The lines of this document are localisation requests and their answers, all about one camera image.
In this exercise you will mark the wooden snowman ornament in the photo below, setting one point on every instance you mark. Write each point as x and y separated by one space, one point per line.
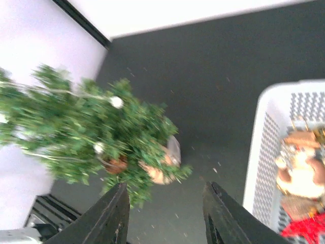
300 166

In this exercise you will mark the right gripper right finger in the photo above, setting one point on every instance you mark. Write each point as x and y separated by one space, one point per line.
228 222

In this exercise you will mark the left black frame post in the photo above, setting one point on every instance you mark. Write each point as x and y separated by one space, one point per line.
69 9

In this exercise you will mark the small green christmas tree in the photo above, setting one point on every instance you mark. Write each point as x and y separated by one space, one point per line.
139 131

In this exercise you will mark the white ball string lights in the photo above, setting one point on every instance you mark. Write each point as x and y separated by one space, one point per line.
46 122

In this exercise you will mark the dark brown pinecone ornament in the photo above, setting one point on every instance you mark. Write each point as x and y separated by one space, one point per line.
116 166

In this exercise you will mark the red star ornament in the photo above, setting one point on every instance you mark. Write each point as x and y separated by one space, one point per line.
310 229

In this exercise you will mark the white plastic perforated basket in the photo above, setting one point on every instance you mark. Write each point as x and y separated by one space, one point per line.
281 109

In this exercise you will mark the burlap bow ornament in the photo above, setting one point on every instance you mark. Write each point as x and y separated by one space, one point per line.
299 208

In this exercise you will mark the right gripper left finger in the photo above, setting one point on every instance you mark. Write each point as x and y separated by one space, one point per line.
105 222

